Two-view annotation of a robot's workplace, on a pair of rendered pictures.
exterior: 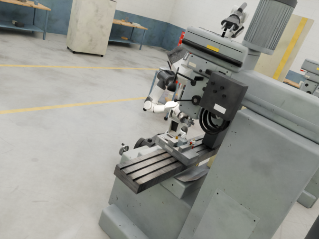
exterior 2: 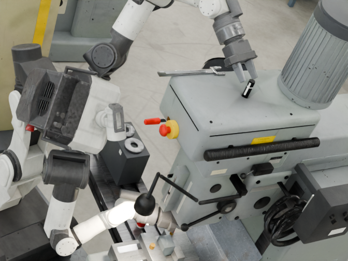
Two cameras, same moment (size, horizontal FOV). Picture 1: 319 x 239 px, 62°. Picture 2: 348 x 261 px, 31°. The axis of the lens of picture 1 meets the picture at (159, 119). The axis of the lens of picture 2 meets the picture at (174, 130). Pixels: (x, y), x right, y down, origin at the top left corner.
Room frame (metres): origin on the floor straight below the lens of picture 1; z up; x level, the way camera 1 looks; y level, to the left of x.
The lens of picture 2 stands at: (1.59, 1.43, 3.02)
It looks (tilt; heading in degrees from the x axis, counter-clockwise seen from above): 40 degrees down; 286
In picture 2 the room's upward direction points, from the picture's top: 23 degrees clockwise
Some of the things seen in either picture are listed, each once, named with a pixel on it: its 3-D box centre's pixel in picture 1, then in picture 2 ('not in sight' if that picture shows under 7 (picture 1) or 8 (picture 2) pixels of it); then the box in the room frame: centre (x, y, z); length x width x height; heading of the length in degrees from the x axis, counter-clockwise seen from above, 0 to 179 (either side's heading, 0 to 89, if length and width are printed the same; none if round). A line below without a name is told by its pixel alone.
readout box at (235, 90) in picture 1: (222, 96); (333, 214); (1.45, -0.29, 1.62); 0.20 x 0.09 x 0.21; 57
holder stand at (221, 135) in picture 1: (215, 133); (124, 152); (2.34, -0.55, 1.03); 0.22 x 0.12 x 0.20; 148
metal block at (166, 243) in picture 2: (182, 142); (164, 245); (1.91, -0.23, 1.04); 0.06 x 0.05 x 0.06; 146
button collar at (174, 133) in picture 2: not in sight; (171, 129); (2.02, -0.03, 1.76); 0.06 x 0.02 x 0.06; 147
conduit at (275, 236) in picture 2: (217, 117); (284, 215); (1.58, -0.34, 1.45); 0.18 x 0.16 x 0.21; 57
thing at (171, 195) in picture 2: not in sight; (174, 188); (1.95, -0.13, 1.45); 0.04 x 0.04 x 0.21; 57
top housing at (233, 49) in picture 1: (220, 49); (240, 112); (1.88, -0.23, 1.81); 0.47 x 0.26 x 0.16; 57
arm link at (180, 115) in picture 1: (183, 116); (159, 215); (1.97, -0.17, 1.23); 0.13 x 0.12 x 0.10; 122
